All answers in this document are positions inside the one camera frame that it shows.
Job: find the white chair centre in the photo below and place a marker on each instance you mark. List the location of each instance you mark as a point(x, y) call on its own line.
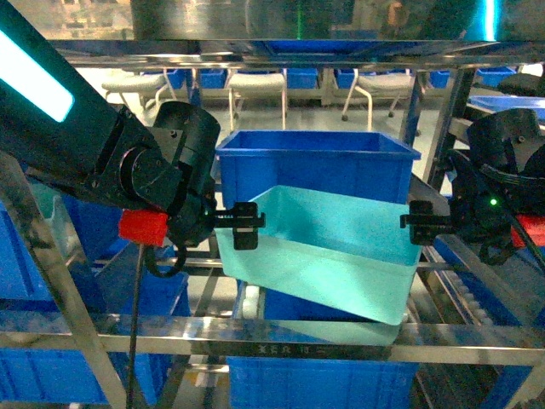
point(239, 84)

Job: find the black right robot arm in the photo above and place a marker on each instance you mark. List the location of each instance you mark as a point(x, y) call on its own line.
point(497, 184)

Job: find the blue bin behind teal bin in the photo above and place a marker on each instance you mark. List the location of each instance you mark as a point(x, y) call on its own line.
point(367, 165)

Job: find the red tag on left arm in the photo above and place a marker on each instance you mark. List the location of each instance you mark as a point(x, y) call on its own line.
point(143, 227)

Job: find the blue bin lower shelf centre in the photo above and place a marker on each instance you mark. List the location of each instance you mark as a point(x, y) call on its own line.
point(297, 383)

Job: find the white chair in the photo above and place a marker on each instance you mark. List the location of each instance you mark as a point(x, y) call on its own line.
point(395, 84)
point(149, 86)
point(239, 84)

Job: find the teal plastic bin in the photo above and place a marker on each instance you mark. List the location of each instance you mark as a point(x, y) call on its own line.
point(340, 251)

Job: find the blue bin lower left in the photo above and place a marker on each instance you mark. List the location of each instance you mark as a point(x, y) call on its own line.
point(64, 376)

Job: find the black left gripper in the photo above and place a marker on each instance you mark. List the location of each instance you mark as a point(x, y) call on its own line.
point(195, 221)

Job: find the white chair right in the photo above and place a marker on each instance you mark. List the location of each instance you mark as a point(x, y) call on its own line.
point(395, 84)

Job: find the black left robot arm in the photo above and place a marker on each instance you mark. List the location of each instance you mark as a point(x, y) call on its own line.
point(53, 120)

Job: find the white chair left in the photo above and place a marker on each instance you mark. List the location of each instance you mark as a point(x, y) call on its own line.
point(149, 86)

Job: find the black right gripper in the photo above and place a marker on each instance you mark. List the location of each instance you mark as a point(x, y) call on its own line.
point(475, 211)

